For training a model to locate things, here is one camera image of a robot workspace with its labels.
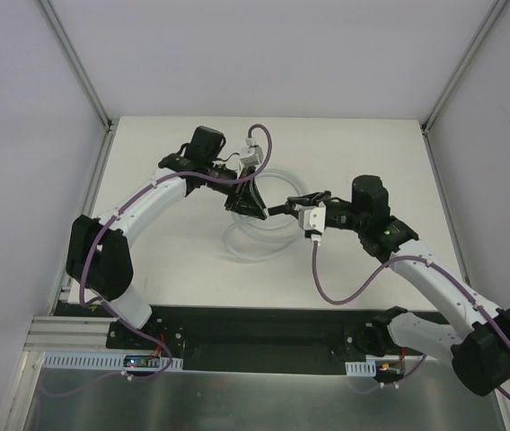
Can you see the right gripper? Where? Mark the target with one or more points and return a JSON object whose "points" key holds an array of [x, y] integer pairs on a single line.
{"points": [[300, 206]]}

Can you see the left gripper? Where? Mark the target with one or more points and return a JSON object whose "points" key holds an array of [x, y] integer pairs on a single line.
{"points": [[240, 197]]}

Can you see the black T-shaped hose fitting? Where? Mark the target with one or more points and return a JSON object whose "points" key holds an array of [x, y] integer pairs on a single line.
{"points": [[278, 210]]}

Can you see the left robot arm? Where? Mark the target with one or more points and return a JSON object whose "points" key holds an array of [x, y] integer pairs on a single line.
{"points": [[98, 256]]}

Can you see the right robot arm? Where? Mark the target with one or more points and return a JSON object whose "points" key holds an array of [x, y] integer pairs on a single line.
{"points": [[474, 340]]}

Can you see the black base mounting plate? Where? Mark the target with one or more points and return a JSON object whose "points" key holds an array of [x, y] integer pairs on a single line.
{"points": [[267, 341]]}

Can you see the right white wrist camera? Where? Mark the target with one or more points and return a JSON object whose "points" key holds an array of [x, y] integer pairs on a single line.
{"points": [[312, 220]]}

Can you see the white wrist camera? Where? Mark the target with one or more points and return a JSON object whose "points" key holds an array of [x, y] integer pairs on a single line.
{"points": [[312, 220], [251, 156]]}

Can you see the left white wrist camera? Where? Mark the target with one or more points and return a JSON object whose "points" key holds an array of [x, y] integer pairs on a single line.
{"points": [[251, 156]]}

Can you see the right white cable duct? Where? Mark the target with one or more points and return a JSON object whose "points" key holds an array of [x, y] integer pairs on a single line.
{"points": [[365, 368]]}

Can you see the white cable duct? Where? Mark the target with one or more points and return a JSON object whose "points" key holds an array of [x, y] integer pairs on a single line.
{"points": [[365, 368], [111, 362]]}

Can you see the left white cable duct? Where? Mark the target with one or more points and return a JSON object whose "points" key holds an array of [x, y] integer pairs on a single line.
{"points": [[111, 362]]}

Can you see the left aluminium frame post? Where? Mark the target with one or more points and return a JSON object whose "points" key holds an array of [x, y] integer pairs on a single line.
{"points": [[75, 63]]}

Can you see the aluminium frame post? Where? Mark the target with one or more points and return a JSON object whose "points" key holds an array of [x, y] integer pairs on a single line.
{"points": [[478, 39], [75, 63]]}

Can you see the right aluminium frame post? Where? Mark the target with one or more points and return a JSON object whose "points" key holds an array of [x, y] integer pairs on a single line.
{"points": [[478, 39]]}

